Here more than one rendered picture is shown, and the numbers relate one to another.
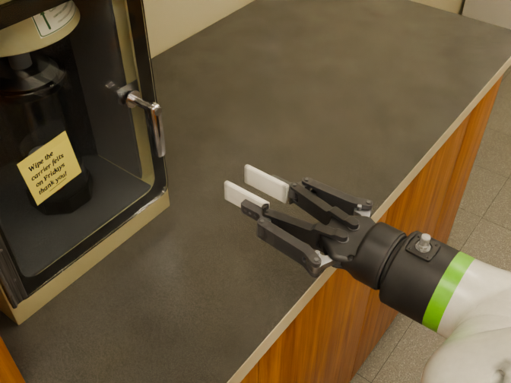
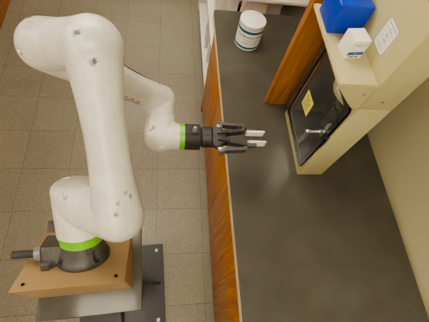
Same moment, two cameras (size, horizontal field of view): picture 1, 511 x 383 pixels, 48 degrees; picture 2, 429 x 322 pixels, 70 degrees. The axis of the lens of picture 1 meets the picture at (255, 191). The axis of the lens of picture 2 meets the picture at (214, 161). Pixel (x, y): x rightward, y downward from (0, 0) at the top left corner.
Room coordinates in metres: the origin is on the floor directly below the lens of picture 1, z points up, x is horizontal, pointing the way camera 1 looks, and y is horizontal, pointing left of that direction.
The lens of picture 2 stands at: (0.80, -0.60, 2.08)
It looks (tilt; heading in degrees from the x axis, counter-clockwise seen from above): 62 degrees down; 123
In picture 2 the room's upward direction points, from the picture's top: 18 degrees clockwise
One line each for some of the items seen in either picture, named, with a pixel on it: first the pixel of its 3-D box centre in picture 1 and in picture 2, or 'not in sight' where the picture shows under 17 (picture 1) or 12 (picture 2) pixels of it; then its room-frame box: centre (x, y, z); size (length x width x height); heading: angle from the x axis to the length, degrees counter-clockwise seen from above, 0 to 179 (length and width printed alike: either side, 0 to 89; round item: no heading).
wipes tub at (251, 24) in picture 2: not in sight; (249, 30); (0.04, 0.51, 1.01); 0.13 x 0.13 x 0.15
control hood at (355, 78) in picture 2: not in sight; (336, 54); (0.57, 0.20, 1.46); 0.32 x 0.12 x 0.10; 142
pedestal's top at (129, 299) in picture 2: not in sight; (94, 264); (0.51, -0.68, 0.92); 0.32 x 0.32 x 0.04; 55
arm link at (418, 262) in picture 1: (417, 273); (193, 136); (0.41, -0.18, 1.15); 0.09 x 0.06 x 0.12; 142
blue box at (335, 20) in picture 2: not in sight; (345, 9); (0.51, 0.25, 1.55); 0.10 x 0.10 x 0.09; 52
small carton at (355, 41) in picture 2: not in sight; (353, 43); (0.61, 0.18, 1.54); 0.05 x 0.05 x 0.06; 60
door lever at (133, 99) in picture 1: (148, 125); (308, 136); (0.67, 0.15, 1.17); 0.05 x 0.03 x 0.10; 52
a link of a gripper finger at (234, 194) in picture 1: (246, 200); (255, 133); (0.53, 0.01, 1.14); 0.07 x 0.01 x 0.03; 52
